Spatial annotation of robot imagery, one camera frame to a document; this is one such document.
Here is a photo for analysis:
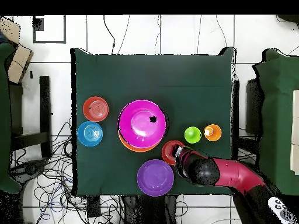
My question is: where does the green cup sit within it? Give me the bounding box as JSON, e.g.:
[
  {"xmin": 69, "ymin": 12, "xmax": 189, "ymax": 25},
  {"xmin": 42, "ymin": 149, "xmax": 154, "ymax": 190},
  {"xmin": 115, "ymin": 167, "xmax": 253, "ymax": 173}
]
[{"xmin": 183, "ymin": 126, "xmax": 202, "ymax": 144}]

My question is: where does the large orange bowl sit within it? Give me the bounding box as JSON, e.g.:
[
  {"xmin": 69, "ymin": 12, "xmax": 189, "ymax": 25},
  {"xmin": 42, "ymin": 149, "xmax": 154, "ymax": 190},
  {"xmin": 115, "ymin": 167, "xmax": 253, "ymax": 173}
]
[{"xmin": 118, "ymin": 131, "xmax": 162, "ymax": 153}]

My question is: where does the large pink bowl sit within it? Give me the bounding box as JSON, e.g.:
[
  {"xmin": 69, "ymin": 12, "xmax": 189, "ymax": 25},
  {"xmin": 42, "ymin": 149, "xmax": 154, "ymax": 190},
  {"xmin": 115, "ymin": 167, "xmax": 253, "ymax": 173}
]
[{"xmin": 117, "ymin": 99, "xmax": 167, "ymax": 149}]

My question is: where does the small red bowl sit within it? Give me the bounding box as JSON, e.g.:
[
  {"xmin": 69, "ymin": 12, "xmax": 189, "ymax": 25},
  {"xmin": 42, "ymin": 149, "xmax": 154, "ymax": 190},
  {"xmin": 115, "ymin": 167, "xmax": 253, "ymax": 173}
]
[
  {"xmin": 161, "ymin": 139, "xmax": 186, "ymax": 166},
  {"xmin": 82, "ymin": 96, "xmax": 110, "ymax": 123}
]

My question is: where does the purple bowl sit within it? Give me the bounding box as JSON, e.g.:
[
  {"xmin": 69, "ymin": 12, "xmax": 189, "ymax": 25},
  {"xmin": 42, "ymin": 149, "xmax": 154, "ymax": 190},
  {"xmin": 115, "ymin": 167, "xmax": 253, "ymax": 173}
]
[{"xmin": 137, "ymin": 159, "xmax": 175, "ymax": 197}]

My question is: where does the orange cup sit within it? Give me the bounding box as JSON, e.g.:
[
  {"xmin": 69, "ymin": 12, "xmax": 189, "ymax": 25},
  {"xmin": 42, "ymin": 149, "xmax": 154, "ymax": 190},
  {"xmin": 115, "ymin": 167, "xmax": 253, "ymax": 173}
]
[{"xmin": 203, "ymin": 124, "xmax": 222, "ymax": 142}]

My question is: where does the black case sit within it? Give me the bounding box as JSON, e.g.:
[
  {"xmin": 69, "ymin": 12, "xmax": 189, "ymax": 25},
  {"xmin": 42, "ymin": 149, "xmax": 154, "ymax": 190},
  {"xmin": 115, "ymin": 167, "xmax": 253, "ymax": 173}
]
[{"xmin": 245, "ymin": 78, "xmax": 260, "ymax": 136}]

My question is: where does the small blue bowl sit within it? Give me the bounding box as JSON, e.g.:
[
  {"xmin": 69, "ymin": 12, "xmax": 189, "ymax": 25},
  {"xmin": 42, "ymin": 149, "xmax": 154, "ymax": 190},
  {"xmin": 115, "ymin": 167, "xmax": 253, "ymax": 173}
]
[{"xmin": 77, "ymin": 121, "xmax": 104, "ymax": 148}]

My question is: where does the dark green tablecloth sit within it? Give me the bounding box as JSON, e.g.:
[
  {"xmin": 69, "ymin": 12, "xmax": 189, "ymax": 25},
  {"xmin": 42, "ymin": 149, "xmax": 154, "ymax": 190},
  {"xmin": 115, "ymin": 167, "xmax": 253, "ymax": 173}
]
[
  {"xmin": 70, "ymin": 47, "xmax": 237, "ymax": 196},
  {"xmin": 0, "ymin": 43, "xmax": 22, "ymax": 194},
  {"xmin": 252, "ymin": 48, "xmax": 299, "ymax": 197}
]

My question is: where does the black power adapter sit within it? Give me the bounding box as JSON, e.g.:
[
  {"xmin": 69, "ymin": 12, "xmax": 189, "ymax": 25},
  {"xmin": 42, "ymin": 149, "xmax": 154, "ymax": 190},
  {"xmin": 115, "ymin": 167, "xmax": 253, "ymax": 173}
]
[{"xmin": 86, "ymin": 197, "xmax": 102, "ymax": 218}]

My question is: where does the white box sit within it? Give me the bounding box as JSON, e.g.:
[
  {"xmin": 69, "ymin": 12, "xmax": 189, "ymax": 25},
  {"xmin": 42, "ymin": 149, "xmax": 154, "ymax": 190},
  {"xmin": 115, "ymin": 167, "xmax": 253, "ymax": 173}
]
[{"xmin": 290, "ymin": 89, "xmax": 299, "ymax": 176}]

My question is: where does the black stand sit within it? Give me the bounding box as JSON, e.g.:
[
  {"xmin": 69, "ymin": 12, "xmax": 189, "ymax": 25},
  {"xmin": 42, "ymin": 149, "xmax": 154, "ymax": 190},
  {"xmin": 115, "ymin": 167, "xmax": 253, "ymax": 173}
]
[{"xmin": 9, "ymin": 75, "xmax": 53, "ymax": 159}]

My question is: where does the grey floor stand base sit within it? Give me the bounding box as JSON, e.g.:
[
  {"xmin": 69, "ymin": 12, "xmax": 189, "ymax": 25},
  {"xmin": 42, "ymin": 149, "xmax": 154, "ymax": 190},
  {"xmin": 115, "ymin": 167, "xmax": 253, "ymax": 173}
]
[{"xmin": 10, "ymin": 158, "xmax": 48, "ymax": 185}]

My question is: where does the cardboard box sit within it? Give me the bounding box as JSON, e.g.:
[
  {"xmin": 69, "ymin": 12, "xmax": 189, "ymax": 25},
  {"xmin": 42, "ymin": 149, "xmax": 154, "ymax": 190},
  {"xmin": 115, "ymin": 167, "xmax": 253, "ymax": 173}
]
[
  {"xmin": 0, "ymin": 16, "xmax": 22, "ymax": 44},
  {"xmin": 7, "ymin": 44, "xmax": 34, "ymax": 85}
]

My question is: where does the black floor cable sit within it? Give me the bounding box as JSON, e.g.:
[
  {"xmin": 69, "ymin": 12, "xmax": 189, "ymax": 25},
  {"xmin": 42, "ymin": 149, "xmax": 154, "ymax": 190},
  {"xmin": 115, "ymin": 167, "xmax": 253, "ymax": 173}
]
[{"xmin": 103, "ymin": 15, "xmax": 116, "ymax": 55}]

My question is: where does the black floor frame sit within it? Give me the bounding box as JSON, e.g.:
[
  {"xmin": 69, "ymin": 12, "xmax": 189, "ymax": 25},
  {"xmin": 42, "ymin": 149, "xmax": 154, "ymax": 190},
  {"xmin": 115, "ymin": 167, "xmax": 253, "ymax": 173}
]
[{"xmin": 32, "ymin": 15, "xmax": 67, "ymax": 44}]

